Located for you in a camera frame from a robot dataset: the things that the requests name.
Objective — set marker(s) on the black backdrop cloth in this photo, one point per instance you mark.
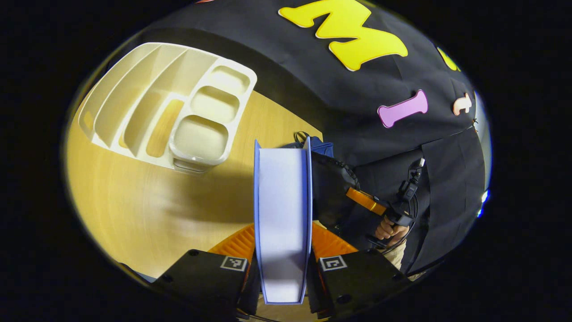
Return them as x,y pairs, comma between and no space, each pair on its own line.
402,76

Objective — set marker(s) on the white plastic bookshelf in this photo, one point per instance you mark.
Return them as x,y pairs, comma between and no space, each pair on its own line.
201,138

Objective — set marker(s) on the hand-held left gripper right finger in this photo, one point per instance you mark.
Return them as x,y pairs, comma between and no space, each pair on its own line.
357,281

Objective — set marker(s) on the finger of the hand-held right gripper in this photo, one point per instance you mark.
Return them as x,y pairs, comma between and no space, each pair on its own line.
366,201

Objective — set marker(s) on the pale blue cover book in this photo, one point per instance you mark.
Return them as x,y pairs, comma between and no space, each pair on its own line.
283,223

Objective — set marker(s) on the blue and black schoolbag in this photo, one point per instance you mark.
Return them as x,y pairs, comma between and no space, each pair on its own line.
330,192

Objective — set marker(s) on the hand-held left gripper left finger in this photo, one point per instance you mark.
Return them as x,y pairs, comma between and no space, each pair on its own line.
201,277

